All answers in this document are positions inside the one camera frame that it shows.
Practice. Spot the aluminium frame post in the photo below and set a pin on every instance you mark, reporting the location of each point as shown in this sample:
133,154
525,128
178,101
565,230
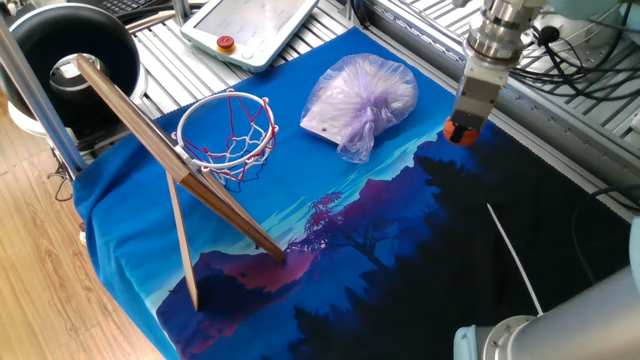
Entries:
35,92

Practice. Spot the wooden picture frame stand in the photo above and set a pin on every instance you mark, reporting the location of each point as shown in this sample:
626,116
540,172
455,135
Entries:
150,126

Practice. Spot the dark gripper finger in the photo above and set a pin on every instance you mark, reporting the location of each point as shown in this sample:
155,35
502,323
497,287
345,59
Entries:
462,131

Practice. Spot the silver Schunk gripper body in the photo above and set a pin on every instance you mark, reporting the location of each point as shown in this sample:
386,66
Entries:
477,100

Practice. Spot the blue landscape print cloth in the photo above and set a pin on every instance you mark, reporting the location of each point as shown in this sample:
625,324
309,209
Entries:
350,240

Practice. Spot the white hoop with net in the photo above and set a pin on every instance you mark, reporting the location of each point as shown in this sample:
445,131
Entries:
225,165

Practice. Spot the silver UR5 robot arm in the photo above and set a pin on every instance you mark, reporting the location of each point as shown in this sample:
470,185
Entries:
575,330

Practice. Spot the small orange basketball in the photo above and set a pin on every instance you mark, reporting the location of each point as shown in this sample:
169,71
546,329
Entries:
465,143

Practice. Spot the purple plastic bag with box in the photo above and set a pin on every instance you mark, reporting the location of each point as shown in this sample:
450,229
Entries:
360,95

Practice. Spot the white teach pendant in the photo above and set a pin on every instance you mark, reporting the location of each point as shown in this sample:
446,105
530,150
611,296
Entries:
250,25

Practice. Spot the black keyboard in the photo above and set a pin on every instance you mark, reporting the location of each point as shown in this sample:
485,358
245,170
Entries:
125,6

